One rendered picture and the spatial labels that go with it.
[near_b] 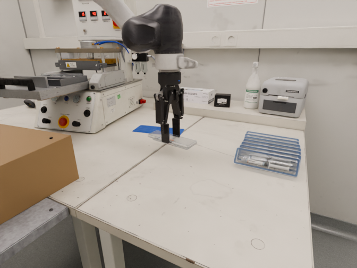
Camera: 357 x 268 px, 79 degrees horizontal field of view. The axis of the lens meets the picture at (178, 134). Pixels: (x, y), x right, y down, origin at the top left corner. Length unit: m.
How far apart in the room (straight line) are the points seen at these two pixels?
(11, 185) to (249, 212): 0.54
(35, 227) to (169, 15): 0.61
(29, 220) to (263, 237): 0.51
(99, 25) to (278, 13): 0.99
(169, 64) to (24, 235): 0.54
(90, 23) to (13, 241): 1.15
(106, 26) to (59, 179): 0.94
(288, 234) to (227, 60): 1.16
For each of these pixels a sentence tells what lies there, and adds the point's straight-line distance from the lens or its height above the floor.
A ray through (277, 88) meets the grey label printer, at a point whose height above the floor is 0.93.
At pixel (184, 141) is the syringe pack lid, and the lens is 0.75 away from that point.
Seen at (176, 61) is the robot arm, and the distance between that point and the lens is 0.68.
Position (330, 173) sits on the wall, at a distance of 1.63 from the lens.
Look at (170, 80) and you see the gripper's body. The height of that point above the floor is 1.02.
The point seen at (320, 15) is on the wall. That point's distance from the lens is 1.45.
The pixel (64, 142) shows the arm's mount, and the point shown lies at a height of 0.87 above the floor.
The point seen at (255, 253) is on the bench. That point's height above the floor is 0.75.
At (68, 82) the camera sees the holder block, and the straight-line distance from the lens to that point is 1.02.
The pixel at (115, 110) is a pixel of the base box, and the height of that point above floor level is 0.81.
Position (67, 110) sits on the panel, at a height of 0.84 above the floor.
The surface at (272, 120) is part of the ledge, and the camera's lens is 1.17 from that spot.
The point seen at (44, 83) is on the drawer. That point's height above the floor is 0.99.
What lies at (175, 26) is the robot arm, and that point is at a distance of 0.68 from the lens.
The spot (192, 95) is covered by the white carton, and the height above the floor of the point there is 0.84.
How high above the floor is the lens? 1.10
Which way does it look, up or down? 21 degrees down
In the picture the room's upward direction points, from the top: straight up
